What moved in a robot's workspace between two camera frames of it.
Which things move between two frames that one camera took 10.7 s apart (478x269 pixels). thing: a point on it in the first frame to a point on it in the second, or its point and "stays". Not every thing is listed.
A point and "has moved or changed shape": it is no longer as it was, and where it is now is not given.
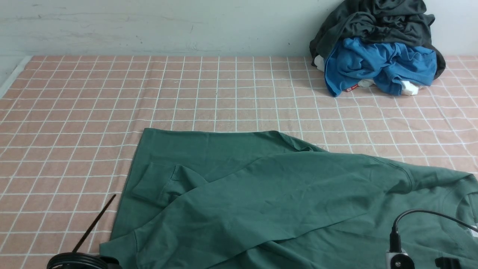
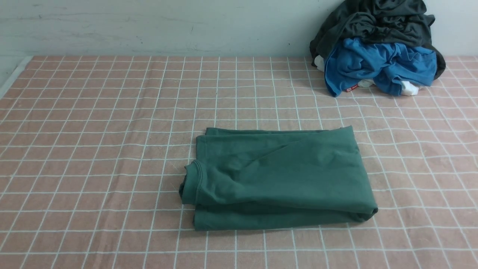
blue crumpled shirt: [353, 60] stays
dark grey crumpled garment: [405, 22] stays
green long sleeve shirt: [194, 198] has moved or changed shape
